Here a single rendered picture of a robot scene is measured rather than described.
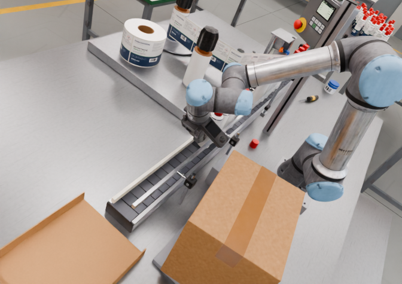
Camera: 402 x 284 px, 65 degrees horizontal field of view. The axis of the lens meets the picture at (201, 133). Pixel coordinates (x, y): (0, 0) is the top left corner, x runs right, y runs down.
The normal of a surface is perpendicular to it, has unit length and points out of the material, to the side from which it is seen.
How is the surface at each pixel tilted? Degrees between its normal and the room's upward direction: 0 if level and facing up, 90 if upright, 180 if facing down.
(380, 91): 83
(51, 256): 0
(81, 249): 0
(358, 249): 0
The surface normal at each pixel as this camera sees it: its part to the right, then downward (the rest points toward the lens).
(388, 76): -0.09, 0.55
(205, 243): -0.43, 0.50
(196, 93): 0.01, -0.40
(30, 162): 0.32, -0.70
